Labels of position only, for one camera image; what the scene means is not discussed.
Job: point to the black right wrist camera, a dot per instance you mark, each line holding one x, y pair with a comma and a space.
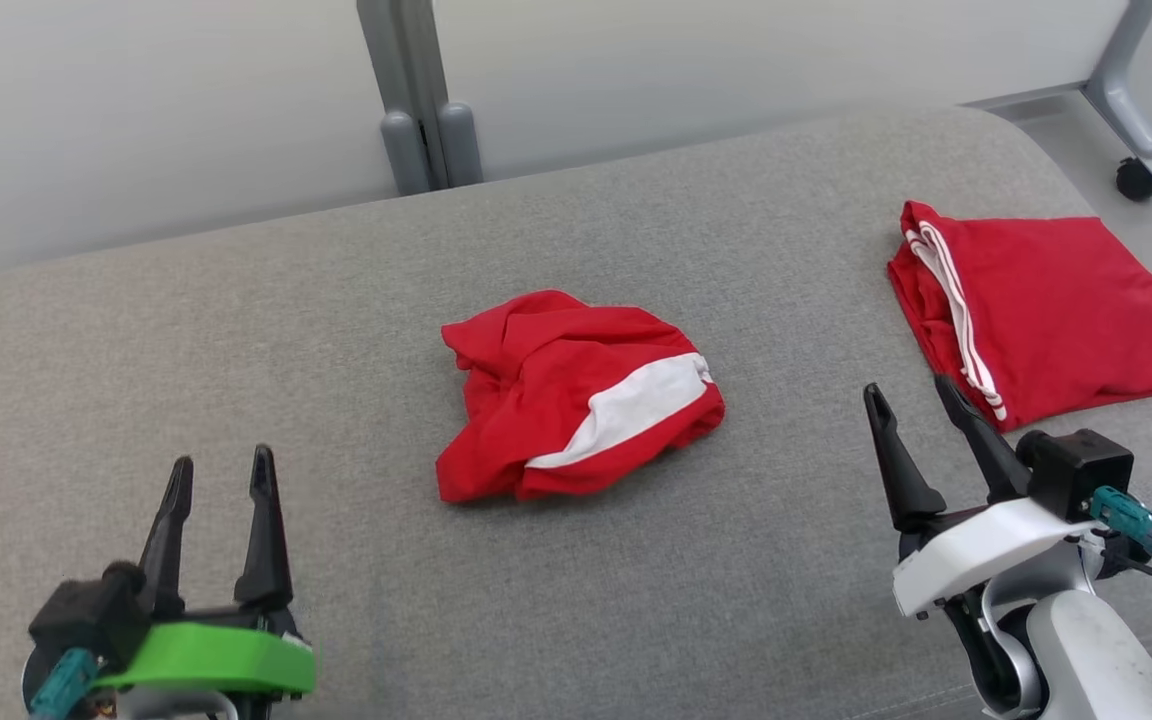
1076, 470

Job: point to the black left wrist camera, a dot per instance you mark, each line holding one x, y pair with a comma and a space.
86, 615

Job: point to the grey table leg with caster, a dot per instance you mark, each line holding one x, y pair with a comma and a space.
1121, 90

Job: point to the red garment with white band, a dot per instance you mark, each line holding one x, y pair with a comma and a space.
546, 390

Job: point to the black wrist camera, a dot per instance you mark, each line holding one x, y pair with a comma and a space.
1076, 470
86, 615

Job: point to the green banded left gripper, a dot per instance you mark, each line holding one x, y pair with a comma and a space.
216, 655

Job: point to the grey metal partition post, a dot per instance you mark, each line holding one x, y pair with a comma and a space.
416, 100

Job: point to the red jersey with white sleeves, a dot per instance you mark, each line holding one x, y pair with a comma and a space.
1046, 310

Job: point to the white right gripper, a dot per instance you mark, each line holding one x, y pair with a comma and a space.
976, 550

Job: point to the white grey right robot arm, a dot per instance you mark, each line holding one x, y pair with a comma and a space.
1086, 660

